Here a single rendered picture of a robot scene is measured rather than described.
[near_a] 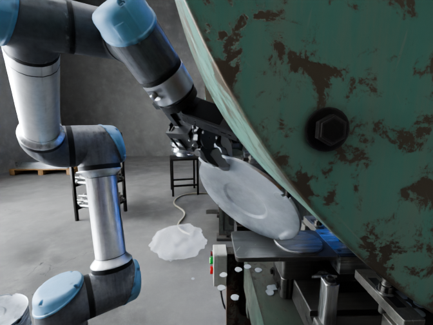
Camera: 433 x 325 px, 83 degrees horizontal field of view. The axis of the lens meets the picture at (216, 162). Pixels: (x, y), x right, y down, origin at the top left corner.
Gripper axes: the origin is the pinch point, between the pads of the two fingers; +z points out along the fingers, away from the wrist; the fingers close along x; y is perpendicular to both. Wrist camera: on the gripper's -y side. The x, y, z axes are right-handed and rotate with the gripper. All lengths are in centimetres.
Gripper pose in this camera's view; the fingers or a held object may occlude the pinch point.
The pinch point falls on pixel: (229, 164)
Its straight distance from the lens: 54.4
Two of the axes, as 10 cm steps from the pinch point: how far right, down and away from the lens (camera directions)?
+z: 4.2, 6.0, 6.9
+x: -4.2, 8.0, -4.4
